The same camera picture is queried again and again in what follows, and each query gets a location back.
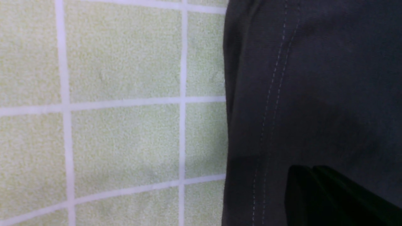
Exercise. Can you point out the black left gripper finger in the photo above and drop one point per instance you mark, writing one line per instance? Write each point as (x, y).
(321, 196)

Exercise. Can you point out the green checkered mat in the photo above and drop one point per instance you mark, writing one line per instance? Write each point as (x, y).
(112, 112)

